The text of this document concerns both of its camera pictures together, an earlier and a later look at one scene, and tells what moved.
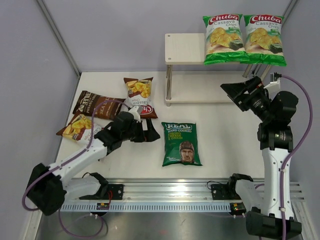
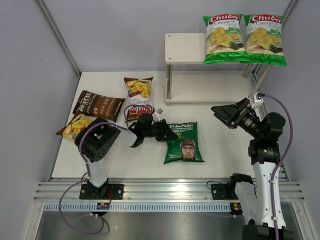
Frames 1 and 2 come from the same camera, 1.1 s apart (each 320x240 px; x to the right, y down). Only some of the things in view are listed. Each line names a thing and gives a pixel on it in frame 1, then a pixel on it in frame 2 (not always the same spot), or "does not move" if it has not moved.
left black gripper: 149,135 -> 169,134
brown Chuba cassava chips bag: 139,92 does not move
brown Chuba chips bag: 79,128 does not move
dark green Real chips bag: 181,144 does not move
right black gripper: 237,90 -> 232,115
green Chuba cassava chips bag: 263,40 does not move
